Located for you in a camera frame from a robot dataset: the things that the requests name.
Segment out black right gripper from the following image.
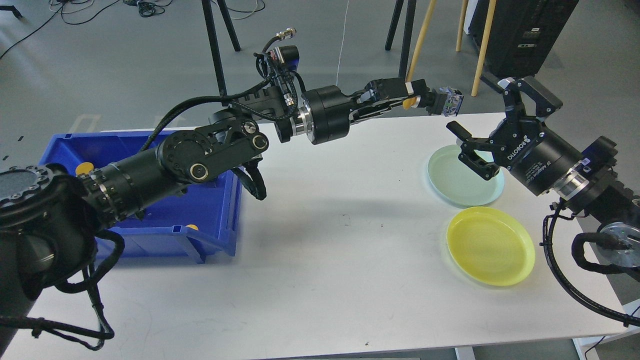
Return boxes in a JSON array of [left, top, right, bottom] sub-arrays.
[[446, 76, 590, 197]]

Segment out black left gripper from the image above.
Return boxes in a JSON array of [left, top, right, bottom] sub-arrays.
[[300, 79, 441, 145]]

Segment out yellow push button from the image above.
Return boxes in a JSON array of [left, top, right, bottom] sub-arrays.
[[402, 87, 464, 117]]

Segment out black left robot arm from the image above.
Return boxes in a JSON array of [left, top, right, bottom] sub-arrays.
[[0, 28, 455, 352]]

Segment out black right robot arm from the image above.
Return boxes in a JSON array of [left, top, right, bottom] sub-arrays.
[[446, 76, 640, 327]]

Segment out light green plate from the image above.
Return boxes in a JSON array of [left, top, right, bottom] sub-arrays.
[[425, 145, 505, 208]]

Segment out yellow plate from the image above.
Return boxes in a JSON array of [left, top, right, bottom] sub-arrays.
[[446, 206, 537, 287]]

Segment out wooden leg left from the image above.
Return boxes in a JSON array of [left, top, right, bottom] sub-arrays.
[[405, 0, 438, 82]]

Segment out wooden leg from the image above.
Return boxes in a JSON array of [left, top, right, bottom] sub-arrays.
[[405, 0, 438, 82], [455, 0, 498, 97]]

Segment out black tripod leg right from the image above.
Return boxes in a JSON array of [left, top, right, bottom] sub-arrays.
[[384, 0, 418, 78]]

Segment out black tripod leg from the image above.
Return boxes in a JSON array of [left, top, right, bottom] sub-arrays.
[[384, 0, 418, 78], [201, 0, 242, 99]]

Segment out wooden leg right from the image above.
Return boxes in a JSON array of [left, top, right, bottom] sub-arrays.
[[455, 0, 498, 97]]

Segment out black tripod leg left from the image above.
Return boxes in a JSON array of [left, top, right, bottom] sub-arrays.
[[201, 0, 242, 99]]

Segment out blue plastic bin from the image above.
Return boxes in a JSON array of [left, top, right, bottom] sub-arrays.
[[39, 130, 243, 264]]

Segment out white cable on floor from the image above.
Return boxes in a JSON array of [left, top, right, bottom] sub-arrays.
[[336, 0, 351, 87]]

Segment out black floor cables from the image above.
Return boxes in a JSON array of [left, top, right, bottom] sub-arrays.
[[0, 0, 266, 61]]

